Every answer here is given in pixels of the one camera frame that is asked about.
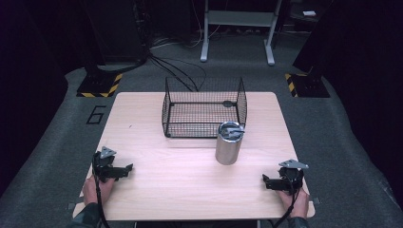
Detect stainless steel tumbler cup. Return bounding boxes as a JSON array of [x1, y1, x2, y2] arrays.
[[215, 121, 246, 166]]

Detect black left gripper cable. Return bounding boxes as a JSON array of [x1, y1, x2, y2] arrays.
[[91, 153, 111, 228]]

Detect black floor cables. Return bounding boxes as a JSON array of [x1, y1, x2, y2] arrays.
[[147, 51, 208, 93]]

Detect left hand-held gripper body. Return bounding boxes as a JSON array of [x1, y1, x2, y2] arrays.
[[92, 145, 119, 183]]

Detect black wire mesh basket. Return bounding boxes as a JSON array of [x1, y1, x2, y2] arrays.
[[161, 76, 248, 140]]

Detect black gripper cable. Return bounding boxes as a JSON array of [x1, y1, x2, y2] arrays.
[[271, 186, 302, 228], [91, 153, 111, 228]]

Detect person's right hand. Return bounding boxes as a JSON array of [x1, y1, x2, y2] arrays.
[[278, 187, 310, 220]]

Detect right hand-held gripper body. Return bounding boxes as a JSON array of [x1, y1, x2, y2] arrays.
[[278, 159, 310, 195]]

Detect dark cabinet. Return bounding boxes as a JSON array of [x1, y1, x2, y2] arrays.
[[80, 0, 150, 74]]

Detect black base with hazard stripes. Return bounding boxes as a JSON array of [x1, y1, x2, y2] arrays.
[[76, 65, 124, 99], [283, 72, 331, 99]]

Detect white metal stand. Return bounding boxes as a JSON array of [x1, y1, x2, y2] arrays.
[[200, 0, 283, 67]]

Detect person's left hand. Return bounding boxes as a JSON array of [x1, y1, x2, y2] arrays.
[[82, 175, 116, 207]]

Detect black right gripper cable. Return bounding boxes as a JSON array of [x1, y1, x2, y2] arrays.
[[271, 186, 302, 228]]

